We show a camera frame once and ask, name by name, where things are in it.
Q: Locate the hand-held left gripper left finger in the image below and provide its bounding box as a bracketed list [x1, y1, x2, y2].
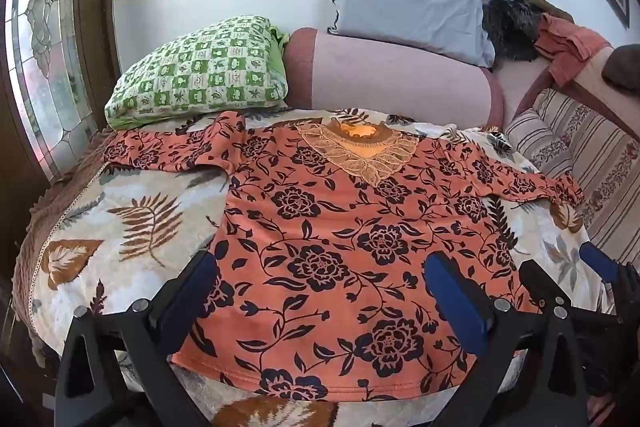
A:
[54, 251, 221, 427]

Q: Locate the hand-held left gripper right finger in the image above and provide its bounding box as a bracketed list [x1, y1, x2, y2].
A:
[424, 252, 591, 427]

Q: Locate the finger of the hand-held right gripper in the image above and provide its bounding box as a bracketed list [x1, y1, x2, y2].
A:
[518, 259, 569, 308]
[579, 241, 622, 284]

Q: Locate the orange floral blouse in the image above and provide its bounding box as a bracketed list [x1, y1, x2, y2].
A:
[102, 111, 586, 403]

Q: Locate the leaf print blanket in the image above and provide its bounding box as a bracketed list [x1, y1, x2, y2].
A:
[27, 107, 617, 427]

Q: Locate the striped floral sofa cushion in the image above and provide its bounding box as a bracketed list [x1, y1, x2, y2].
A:
[505, 88, 640, 268]

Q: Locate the brown cushion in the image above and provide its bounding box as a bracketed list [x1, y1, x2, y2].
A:
[601, 43, 640, 90]

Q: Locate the pink sofa backrest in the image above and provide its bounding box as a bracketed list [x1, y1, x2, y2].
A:
[492, 47, 640, 132]

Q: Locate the green checkered pillow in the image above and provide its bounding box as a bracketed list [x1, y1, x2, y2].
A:
[104, 15, 291, 131]

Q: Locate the salmon cloth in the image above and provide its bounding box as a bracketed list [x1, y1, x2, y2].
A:
[532, 13, 612, 88]

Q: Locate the pink bolster cushion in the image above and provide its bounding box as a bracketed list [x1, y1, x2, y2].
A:
[282, 27, 505, 130]

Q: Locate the black furry garment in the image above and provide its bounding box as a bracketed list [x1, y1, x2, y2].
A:
[482, 0, 547, 62]

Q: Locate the stained glass window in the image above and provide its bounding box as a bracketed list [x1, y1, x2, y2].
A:
[5, 0, 102, 184]

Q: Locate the grey pillow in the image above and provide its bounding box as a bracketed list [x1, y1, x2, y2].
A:
[327, 0, 497, 68]

